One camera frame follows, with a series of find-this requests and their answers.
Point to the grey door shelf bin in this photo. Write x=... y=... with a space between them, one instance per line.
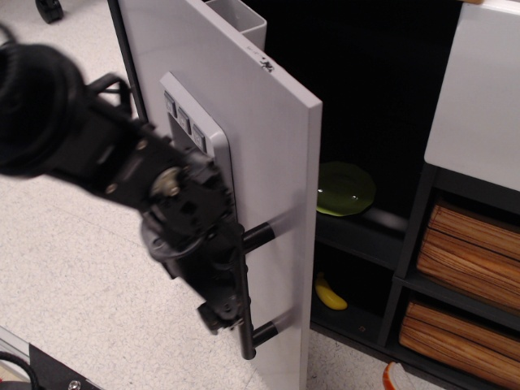
x=243 y=19

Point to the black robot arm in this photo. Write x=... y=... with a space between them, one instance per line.
x=53 y=123

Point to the black caster wheel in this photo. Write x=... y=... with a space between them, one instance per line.
x=50 y=10

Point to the orange white object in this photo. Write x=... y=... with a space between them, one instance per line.
x=396 y=378

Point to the wooden striped bin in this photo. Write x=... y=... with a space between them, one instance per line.
x=476 y=253
x=461 y=343

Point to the grey water dispenser panel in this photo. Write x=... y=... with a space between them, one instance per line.
x=191 y=126

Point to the grey toy fridge door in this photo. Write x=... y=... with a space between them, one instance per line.
x=272 y=123

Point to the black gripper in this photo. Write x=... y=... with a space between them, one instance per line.
x=208 y=264

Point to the black bar door handle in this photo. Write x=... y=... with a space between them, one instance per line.
x=252 y=337

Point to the green plate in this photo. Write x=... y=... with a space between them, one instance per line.
x=344 y=189

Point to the lower wooden striped bin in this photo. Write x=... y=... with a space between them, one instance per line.
x=461 y=343

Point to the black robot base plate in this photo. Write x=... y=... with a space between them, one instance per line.
x=44 y=372

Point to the upper wooden striped bin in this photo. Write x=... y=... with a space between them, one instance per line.
x=476 y=253

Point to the yellow toy banana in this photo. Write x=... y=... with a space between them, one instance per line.
x=326 y=294

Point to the dark grey cabinet frame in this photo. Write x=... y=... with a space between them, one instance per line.
x=377 y=67

